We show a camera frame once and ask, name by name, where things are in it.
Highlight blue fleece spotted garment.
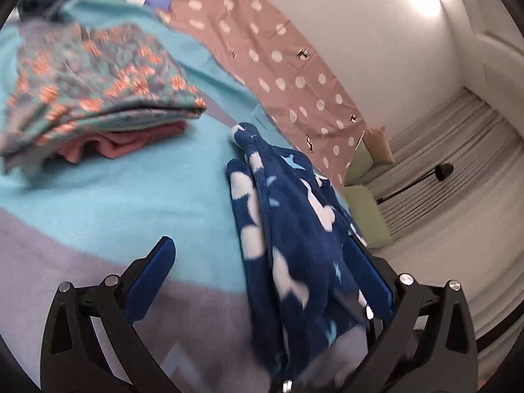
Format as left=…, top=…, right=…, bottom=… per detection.
left=226, top=122, right=371, bottom=393

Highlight folded floral garment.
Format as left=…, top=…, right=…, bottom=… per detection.
left=0, top=22, right=208, bottom=173

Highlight white door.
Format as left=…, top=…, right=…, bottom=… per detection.
left=445, top=0, right=524, bottom=105

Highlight folded pink garment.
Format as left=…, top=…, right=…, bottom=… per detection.
left=57, top=121, right=189, bottom=164

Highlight black gooseneck stand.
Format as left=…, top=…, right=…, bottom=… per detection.
left=374, top=163, right=455, bottom=206

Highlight small green pillow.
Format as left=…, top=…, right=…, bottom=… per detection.
left=345, top=146, right=374, bottom=188

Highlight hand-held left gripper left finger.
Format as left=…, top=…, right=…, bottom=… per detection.
left=39, top=235, right=181, bottom=393

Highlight large green pillow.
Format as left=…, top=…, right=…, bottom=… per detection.
left=345, top=184, right=394, bottom=249

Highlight pink polka dot sheet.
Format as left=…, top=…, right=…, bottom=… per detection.
left=158, top=0, right=369, bottom=188

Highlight beige pillow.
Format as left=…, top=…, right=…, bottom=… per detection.
left=361, top=125, right=396, bottom=165

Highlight turquoise grey striped blanket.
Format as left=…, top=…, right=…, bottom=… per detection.
left=0, top=0, right=369, bottom=393

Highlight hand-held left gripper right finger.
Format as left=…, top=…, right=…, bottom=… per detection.
left=343, top=235, right=479, bottom=393

